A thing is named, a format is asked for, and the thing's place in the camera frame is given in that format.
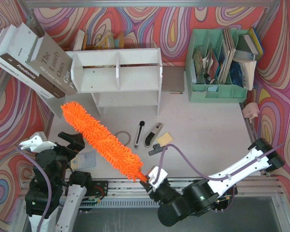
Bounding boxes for brown Lonely Ones book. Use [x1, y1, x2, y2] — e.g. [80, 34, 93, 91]
[28, 33, 77, 96]

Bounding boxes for yellow sticky note pad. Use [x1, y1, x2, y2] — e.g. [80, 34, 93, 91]
[156, 132, 173, 147]

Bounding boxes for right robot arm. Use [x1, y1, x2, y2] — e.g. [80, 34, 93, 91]
[140, 138, 285, 227]

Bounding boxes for pink pig figurine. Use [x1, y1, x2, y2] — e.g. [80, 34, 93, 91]
[242, 102, 260, 123]

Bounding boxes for black vacuum nozzle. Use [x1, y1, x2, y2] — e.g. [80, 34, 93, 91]
[148, 144, 164, 156]

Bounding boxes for grey blue yellow books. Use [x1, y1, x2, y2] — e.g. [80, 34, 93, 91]
[234, 27, 264, 61]

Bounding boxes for green desk organizer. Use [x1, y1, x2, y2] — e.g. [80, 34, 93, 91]
[185, 28, 247, 103]

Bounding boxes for masking tape roll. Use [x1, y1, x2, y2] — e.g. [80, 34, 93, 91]
[115, 130, 132, 145]

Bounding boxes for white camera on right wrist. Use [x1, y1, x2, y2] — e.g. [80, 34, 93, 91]
[147, 166, 168, 191]

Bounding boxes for yellow blue calculator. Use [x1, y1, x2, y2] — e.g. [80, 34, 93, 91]
[70, 151, 96, 170]

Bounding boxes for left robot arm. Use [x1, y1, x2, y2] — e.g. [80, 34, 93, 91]
[20, 132, 93, 232]

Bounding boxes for aluminium rail with mounts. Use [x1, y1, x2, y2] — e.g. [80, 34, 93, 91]
[21, 177, 283, 199]

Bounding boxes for white black utility knife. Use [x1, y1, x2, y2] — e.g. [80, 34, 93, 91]
[133, 121, 145, 149]

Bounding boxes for books behind shelf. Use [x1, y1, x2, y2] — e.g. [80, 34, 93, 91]
[68, 30, 124, 51]

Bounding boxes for white brown Fredonia book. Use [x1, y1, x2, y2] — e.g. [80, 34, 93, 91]
[0, 23, 65, 99]

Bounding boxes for white camera on left wrist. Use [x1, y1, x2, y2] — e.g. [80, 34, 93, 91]
[15, 131, 57, 153]

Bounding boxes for open white paperback book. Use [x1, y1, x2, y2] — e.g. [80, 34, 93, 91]
[233, 58, 257, 91]

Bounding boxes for orange microfiber duster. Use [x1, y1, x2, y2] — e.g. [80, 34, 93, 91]
[61, 101, 148, 182]

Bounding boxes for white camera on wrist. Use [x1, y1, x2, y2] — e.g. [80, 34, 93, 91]
[147, 166, 168, 191]
[15, 131, 57, 153]

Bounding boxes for white wooden bookshelf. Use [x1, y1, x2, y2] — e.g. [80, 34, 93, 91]
[43, 46, 164, 121]

